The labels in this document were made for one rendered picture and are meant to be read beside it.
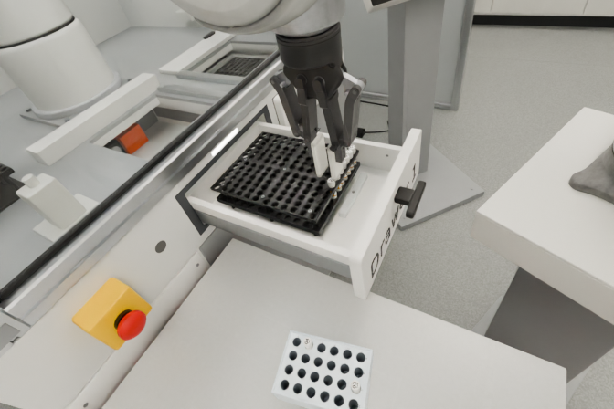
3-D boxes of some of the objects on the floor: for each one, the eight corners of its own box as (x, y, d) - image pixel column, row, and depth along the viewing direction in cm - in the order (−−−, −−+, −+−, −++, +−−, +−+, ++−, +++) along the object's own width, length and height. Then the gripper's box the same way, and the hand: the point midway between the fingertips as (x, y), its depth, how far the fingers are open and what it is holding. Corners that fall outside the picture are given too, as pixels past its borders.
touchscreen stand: (483, 194, 159) (555, -58, 89) (401, 231, 153) (409, -11, 83) (421, 141, 195) (439, -70, 125) (353, 168, 189) (330, -38, 119)
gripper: (382, 11, 36) (382, 168, 53) (269, 10, 43) (301, 150, 59) (355, 41, 32) (365, 202, 48) (235, 35, 38) (280, 178, 55)
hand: (327, 157), depth 51 cm, fingers closed
